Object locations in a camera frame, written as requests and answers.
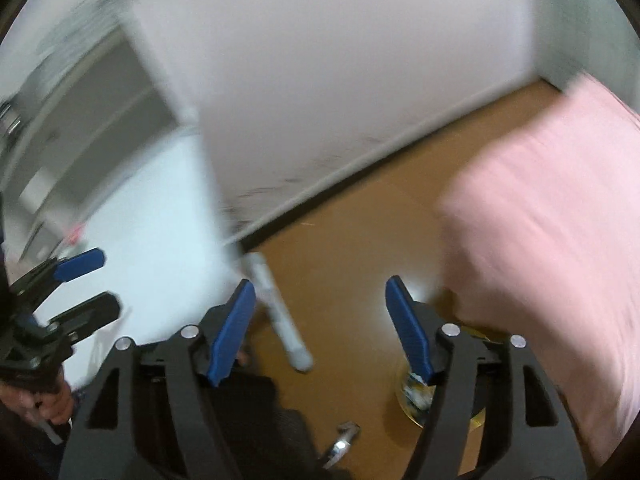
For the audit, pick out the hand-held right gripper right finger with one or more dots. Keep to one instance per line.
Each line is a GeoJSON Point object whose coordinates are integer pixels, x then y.
{"type": "Point", "coordinates": [409, 332]}

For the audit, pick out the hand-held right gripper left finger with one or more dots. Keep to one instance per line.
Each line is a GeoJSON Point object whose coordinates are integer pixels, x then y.
{"type": "Point", "coordinates": [231, 332]}

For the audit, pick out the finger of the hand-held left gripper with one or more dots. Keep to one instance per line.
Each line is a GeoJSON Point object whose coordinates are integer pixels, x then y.
{"type": "Point", "coordinates": [80, 262]}
{"type": "Point", "coordinates": [90, 312]}

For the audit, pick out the black bin with yellow rim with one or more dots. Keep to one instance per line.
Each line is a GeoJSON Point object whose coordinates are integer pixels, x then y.
{"type": "Point", "coordinates": [477, 417]}

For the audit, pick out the person's left hand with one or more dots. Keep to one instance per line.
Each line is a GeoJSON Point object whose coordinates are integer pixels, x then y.
{"type": "Point", "coordinates": [50, 402]}

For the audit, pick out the small silver object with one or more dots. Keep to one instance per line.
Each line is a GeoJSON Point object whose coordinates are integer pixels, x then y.
{"type": "Point", "coordinates": [342, 442]}

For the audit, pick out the grey cabinet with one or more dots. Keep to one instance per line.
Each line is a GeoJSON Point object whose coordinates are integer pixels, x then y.
{"type": "Point", "coordinates": [90, 125]}

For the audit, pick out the bed with pink blanket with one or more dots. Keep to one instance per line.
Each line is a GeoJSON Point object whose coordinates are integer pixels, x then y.
{"type": "Point", "coordinates": [560, 240]}

